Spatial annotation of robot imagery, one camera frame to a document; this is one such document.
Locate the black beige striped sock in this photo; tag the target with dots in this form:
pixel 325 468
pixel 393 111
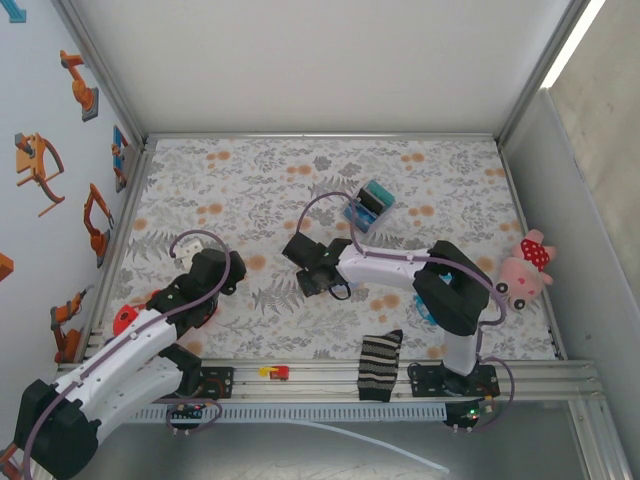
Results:
pixel 379 365

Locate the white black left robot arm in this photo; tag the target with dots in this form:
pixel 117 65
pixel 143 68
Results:
pixel 120 350

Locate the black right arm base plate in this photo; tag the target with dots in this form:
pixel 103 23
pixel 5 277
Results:
pixel 425 382

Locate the orange block sticker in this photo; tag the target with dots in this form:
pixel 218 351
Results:
pixel 5 267

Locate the aluminium back rail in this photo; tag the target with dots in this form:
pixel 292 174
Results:
pixel 320 135

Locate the floral table mat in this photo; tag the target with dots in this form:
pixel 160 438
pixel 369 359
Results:
pixel 260 175

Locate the white plastic tube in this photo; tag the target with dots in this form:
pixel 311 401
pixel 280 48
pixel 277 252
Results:
pixel 380 445

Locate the aluminium side rail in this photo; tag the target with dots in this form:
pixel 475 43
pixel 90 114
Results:
pixel 122 220

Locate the aluminium corner post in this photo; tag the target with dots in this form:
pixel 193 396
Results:
pixel 100 70
pixel 542 70

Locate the teal card stack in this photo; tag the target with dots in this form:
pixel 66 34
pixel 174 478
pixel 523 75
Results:
pixel 384 196

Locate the bright light strip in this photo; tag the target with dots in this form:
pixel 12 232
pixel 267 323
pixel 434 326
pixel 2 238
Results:
pixel 575 45

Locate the aluminium front rail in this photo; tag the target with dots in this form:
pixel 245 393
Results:
pixel 320 387

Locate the blue card stack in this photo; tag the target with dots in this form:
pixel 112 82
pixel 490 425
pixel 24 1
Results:
pixel 360 217

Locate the pink plush toy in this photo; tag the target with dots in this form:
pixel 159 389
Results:
pixel 525 275

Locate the black card stack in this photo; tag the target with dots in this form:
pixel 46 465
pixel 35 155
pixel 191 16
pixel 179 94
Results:
pixel 371 202

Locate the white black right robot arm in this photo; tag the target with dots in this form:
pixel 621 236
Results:
pixel 380 267

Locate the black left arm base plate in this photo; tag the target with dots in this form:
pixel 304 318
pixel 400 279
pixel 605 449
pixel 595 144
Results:
pixel 220 382

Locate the blue alarm clock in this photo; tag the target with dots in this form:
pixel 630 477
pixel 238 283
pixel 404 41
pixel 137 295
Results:
pixel 425 312

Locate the red plastic toy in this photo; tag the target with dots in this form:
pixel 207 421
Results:
pixel 125 317

